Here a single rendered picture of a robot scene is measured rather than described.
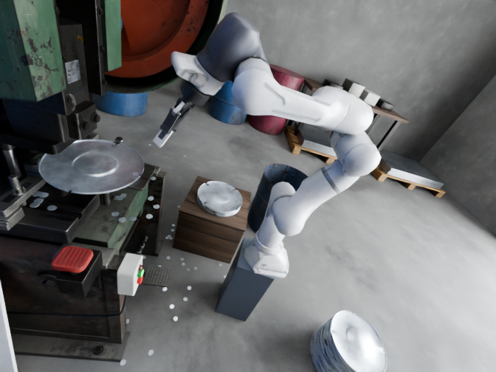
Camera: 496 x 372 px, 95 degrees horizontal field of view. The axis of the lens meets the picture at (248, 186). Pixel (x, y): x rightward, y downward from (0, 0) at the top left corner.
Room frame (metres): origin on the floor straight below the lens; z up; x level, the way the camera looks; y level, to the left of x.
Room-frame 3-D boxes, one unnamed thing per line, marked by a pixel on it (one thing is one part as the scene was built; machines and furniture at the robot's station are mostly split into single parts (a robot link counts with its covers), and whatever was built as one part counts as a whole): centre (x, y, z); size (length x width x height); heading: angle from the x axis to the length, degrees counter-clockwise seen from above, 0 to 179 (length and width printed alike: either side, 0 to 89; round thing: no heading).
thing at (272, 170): (1.49, -0.28, 0.24); 0.42 x 0.42 x 0.48
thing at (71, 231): (0.53, 0.62, 0.68); 0.45 x 0.30 x 0.06; 13
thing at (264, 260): (0.73, -0.21, 0.52); 0.22 x 0.19 x 0.14; 93
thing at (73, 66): (0.54, 0.58, 1.04); 0.17 x 0.15 x 0.30; 103
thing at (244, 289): (0.73, -0.17, 0.23); 0.18 x 0.18 x 0.45; 3
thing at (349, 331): (0.64, -0.80, 0.24); 0.29 x 0.29 x 0.01
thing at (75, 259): (0.26, 0.32, 0.72); 0.07 x 0.06 x 0.08; 103
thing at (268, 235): (0.76, -0.16, 0.71); 0.18 x 0.11 x 0.25; 14
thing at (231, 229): (1.12, 0.14, 0.18); 0.40 x 0.38 x 0.35; 96
